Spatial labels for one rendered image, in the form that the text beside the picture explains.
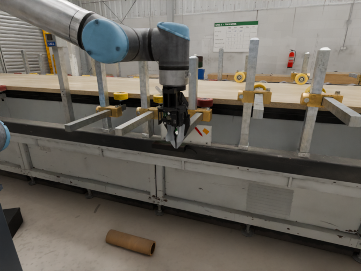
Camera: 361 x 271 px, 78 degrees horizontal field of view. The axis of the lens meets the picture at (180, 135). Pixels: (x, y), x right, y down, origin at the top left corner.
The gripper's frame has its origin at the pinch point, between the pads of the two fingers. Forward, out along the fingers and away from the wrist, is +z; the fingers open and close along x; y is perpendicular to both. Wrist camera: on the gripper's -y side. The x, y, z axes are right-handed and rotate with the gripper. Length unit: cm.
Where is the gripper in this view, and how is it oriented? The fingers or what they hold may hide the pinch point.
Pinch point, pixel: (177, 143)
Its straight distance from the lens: 76.0
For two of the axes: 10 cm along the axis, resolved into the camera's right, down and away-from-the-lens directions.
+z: 0.0, 9.4, 3.4
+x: 9.5, 1.1, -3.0
